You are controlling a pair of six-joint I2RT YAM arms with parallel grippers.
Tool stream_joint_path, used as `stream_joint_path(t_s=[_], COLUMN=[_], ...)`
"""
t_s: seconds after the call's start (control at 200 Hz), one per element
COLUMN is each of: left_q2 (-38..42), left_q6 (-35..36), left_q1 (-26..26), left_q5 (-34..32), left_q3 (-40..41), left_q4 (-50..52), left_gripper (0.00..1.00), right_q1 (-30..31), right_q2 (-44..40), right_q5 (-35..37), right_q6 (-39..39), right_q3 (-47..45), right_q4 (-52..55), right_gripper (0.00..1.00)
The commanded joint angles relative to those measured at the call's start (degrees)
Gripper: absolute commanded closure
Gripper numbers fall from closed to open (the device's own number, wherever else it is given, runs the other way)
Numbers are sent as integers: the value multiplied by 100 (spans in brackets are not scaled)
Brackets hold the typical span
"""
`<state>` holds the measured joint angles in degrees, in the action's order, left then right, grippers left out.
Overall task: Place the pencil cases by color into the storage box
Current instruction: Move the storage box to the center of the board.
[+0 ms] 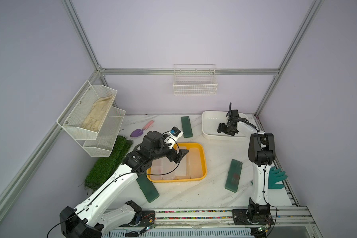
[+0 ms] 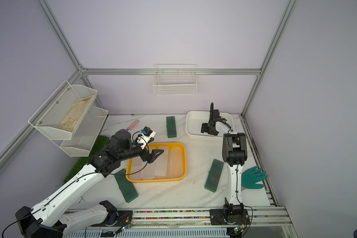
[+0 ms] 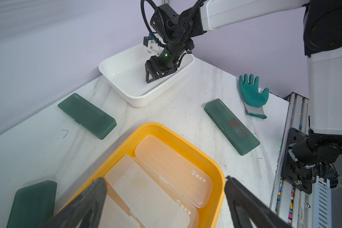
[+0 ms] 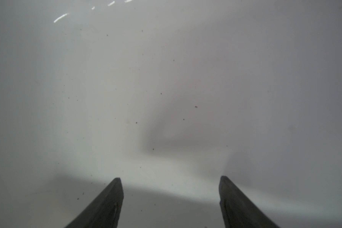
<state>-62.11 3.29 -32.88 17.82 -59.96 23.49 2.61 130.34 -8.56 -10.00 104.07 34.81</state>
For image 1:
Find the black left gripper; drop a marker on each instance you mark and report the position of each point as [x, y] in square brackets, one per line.
[176, 159]

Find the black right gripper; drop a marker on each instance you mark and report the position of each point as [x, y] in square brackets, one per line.
[221, 129]

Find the yellow plastic tray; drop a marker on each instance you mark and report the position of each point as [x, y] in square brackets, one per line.
[187, 145]

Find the green pencil case back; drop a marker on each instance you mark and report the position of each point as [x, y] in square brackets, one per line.
[186, 127]

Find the white plastic storage box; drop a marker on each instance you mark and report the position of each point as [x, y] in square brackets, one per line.
[215, 126]

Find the clear pencil case pink pen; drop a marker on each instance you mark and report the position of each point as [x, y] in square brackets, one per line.
[156, 170]

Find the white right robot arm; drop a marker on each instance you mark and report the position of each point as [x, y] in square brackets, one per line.
[262, 154]

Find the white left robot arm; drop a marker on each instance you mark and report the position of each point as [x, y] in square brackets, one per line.
[90, 218]

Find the purple pink garden trowel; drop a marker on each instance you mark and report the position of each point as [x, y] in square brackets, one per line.
[139, 132]

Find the green artificial grass mat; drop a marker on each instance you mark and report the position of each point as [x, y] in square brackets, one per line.
[106, 166]

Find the beige cloth in shelf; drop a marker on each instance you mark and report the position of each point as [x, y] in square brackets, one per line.
[97, 114]

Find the white mesh two-tier shelf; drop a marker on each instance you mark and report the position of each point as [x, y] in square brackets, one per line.
[95, 144]

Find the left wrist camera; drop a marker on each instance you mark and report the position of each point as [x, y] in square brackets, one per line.
[172, 136]

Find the white wire wall basket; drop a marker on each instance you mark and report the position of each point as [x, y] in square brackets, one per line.
[195, 80]

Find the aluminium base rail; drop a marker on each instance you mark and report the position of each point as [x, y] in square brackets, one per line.
[284, 222]

